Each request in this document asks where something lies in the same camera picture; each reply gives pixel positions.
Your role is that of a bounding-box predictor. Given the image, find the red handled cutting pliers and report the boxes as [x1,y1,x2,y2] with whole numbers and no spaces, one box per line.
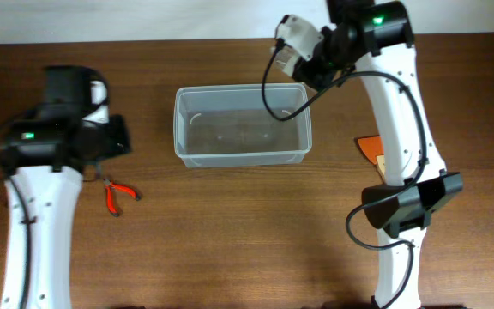
[102,177,142,218]

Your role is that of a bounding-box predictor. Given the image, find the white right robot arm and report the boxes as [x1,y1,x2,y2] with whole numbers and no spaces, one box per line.
[273,1,463,308]

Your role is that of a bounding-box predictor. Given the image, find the orange scraper with wooden handle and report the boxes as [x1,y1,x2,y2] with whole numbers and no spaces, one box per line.
[355,136,386,181]

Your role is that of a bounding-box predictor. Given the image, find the clear plastic container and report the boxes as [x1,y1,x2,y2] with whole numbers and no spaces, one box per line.
[173,83,312,168]

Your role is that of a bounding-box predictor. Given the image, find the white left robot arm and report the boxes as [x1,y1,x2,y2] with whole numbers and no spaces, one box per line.
[0,65,132,308]

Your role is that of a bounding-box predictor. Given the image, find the clear box of coloured bits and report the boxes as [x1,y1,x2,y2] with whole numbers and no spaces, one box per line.
[274,45,300,76]

